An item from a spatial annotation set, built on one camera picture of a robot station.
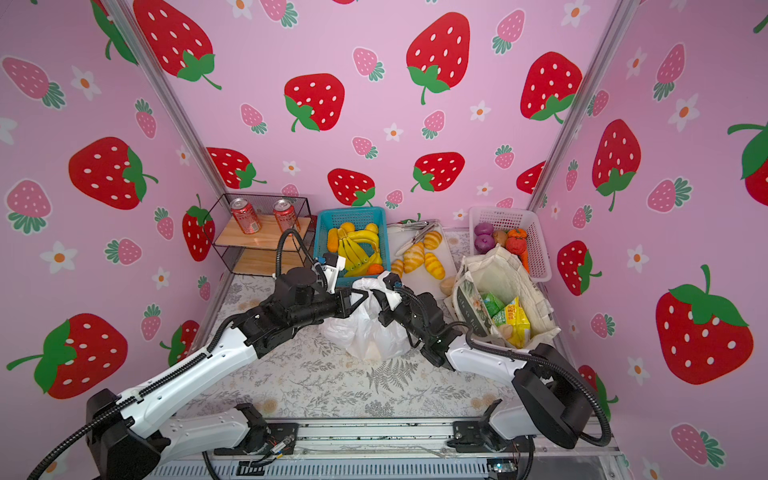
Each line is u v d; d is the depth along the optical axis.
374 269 1.01
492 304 0.82
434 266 1.07
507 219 1.18
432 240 1.14
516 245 1.06
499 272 0.87
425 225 1.20
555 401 0.42
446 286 0.99
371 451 0.73
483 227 1.15
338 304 0.62
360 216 1.15
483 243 1.10
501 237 1.12
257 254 1.10
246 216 0.92
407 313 0.69
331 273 0.65
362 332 0.74
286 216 0.90
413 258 1.07
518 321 0.76
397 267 1.06
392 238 1.15
